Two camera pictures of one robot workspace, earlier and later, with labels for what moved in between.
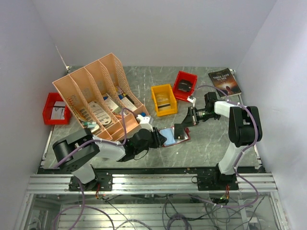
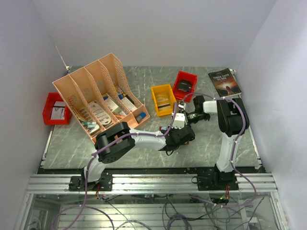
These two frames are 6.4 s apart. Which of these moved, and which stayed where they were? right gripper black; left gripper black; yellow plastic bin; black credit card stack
Moved: left gripper black
Stayed: yellow plastic bin; black credit card stack; right gripper black
